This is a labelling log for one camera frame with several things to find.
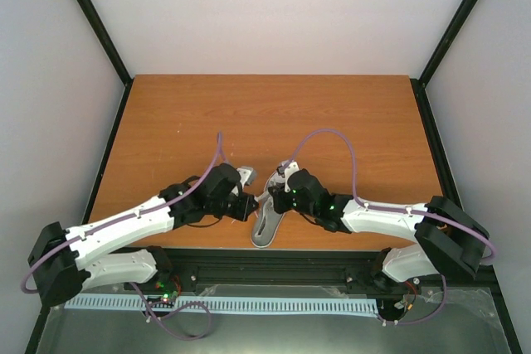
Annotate white shoelace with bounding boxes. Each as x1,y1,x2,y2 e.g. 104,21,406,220
253,192,270,206

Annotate grey canvas sneaker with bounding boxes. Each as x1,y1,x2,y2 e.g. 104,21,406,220
251,172,285,249

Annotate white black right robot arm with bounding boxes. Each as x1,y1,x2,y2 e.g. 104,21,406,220
266,169,489,283

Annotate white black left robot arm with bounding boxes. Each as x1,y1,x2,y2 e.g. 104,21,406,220
23,163,258,307

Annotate small lit circuit board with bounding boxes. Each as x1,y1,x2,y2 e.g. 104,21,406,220
156,279,182,303

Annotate clear plastic sheet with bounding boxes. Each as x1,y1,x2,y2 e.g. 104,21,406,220
421,288,496,318

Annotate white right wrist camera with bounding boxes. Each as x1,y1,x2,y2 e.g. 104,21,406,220
274,160,300,184

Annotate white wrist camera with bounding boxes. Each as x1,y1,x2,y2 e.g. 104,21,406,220
237,166,257,187
274,160,300,184

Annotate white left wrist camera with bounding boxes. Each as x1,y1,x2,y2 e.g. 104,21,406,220
237,166,257,187

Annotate black front frame rail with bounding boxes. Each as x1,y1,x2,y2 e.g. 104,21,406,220
53,247,497,299

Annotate light blue slotted cable duct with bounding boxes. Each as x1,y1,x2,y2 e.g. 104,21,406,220
64,293,378,318

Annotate black right table rail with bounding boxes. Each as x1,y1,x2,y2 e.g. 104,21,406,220
409,76,485,264

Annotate black table rail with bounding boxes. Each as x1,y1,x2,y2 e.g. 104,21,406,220
409,76,485,264
83,78,134,224

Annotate black left table rail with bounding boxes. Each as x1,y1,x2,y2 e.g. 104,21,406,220
83,78,134,224

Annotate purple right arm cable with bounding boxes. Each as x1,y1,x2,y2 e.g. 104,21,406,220
285,129,498,326

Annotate black left rear frame post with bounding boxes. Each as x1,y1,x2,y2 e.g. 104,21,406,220
76,0,133,87

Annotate black frame post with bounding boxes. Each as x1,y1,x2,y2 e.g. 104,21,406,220
76,0,133,87
418,0,479,89

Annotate black right rear frame post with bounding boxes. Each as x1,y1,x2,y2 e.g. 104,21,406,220
418,0,479,89

